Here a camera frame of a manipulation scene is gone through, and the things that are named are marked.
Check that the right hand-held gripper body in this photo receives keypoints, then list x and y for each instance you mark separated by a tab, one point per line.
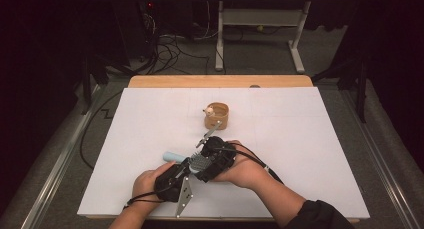
221	154

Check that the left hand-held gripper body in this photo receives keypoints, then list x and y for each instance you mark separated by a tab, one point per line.
170	185

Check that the light blue hairbrush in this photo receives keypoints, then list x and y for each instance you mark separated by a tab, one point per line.
200	162

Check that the person's left hand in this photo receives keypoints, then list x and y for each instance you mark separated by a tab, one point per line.
145	187

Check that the person's right hand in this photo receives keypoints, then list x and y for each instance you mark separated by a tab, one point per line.
245	172

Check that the round wooden cup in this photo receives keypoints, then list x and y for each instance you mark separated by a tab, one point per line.
220	114

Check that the small white figurine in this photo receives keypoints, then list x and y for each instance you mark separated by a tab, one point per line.
209	112

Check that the wooden table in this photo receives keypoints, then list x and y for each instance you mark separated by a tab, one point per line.
220	81

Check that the white table cover sheet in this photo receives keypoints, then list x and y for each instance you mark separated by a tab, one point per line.
300	139

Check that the black sleeve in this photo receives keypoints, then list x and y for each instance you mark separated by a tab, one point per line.
320	215

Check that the dark metal stand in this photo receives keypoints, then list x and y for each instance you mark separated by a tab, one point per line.
358	85
90	79

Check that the small yellow-green ball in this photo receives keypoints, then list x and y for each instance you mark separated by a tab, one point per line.
260	28

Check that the black computer tower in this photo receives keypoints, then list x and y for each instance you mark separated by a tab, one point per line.
136	25

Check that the metal floor rail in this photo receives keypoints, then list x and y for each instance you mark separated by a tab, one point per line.
380	162
60	162

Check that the white metal stand frame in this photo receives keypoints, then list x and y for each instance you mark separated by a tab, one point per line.
260	17

